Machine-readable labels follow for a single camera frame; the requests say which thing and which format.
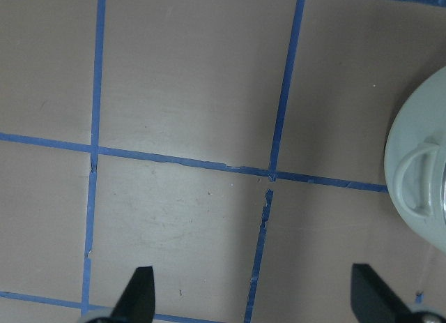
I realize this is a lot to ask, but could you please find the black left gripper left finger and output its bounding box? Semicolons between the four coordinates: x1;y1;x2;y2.
109;266;155;323

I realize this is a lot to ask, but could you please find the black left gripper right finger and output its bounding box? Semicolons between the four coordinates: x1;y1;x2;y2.
350;263;423;323

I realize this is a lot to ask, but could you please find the pale green cooking pot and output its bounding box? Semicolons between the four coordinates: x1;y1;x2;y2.
384;68;445;252

